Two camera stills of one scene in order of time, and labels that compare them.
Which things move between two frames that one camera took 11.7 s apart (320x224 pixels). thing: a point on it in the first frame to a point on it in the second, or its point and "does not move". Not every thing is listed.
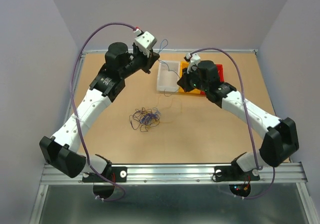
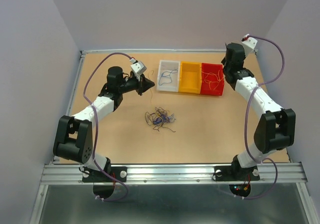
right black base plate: x=234 y=172 does not move
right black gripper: x=184 y=81 to x=223 y=61
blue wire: x=158 y=52 to x=165 y=76
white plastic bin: x=168 y=74 does not move
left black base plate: x=116 y=174 does not move
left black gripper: x=149 y=61 to x=144 y=84
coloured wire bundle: x=144 y=118 to x=159 y=118
